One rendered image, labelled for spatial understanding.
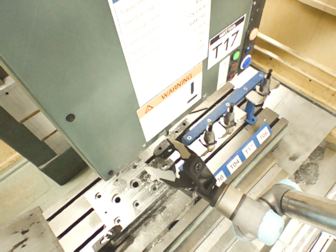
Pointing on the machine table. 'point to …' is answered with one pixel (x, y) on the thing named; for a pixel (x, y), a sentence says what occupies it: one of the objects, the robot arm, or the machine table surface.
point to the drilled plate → (145, 196)
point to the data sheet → (160, 40)
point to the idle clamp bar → (182, 128)
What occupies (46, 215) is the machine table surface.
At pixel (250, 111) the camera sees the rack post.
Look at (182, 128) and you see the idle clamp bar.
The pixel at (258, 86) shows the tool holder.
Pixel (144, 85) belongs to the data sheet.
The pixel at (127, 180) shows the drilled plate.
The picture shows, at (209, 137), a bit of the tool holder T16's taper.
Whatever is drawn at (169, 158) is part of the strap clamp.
